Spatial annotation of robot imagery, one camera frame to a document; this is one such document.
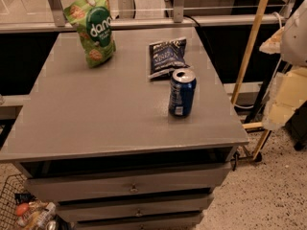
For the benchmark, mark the blue pepsi can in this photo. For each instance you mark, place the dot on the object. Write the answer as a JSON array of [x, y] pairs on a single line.
[[183, 84]]

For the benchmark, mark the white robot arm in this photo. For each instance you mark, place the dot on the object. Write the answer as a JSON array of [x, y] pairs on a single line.
[[288, 91]]

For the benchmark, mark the dark blue chip bag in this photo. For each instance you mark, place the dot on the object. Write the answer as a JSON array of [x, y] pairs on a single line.
[[166, 57]]

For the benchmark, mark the grey drawer cabinet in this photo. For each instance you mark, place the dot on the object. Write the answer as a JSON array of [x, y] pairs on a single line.
[[113, 118]]

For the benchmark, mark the top grey drawer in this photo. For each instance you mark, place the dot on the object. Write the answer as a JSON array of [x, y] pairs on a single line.
[[146, 181]]

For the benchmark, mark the grey drawer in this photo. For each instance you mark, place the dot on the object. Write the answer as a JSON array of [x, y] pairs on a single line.
[[146, 181], [189, 219], [135, 208]]

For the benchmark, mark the green snack bag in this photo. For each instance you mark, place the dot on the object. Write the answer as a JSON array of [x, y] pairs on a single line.
[[92, 20]]

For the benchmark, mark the bottom grey drawer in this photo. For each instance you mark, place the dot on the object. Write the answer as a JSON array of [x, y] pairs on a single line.
[[189, 219]]

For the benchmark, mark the middle grey drawer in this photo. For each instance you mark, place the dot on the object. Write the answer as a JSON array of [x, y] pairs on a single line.
[[135, 208]]

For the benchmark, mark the orange round item in basket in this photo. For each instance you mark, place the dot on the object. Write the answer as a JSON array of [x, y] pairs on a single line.
[[21, 209]]

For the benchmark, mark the metal railing frame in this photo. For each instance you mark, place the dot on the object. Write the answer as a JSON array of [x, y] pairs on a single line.
[[33, 16]]

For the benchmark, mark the wooden easel frame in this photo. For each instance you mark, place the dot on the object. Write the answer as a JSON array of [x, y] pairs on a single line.
[[258, 17]]

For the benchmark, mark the black wire basket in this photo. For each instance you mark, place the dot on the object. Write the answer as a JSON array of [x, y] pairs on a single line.
[[13, 194]]

